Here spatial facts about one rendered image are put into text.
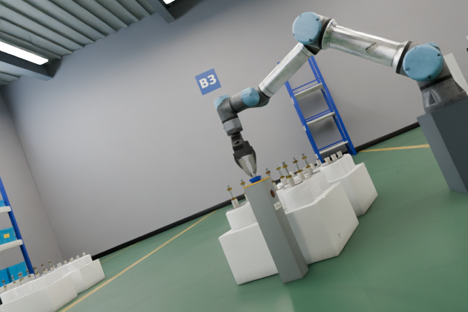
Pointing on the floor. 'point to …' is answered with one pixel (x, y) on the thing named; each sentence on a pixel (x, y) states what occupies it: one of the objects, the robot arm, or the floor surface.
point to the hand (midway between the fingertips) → (252, 173)
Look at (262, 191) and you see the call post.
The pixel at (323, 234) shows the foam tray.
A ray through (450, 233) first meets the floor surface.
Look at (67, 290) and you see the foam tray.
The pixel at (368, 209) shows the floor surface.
